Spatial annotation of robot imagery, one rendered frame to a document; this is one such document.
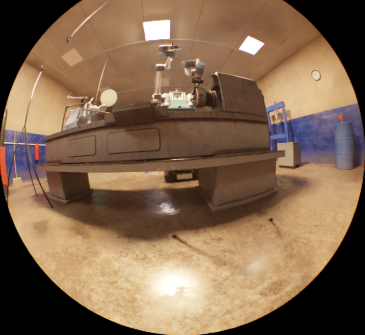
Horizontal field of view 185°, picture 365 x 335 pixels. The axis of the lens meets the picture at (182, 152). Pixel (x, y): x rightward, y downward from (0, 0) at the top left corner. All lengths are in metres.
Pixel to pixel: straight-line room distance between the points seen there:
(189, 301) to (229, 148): 1.03
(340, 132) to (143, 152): 3.35
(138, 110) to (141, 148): 0.29
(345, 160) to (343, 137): 0.43
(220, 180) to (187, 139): 0.42
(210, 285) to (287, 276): 0.33
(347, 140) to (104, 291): 3.43
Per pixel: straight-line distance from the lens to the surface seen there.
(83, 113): 1.51
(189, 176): 1.93
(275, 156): 1.17
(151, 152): 0.89
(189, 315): 0.52
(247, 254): 0.67
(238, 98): 1.22
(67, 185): 1.62
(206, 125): 0.94
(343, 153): 3.05
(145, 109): 0.81
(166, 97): 2.19
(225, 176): 0.93
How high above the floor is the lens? 0.51
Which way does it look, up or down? 1 degrees down
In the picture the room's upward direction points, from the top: 4 degrees counter-clockwise
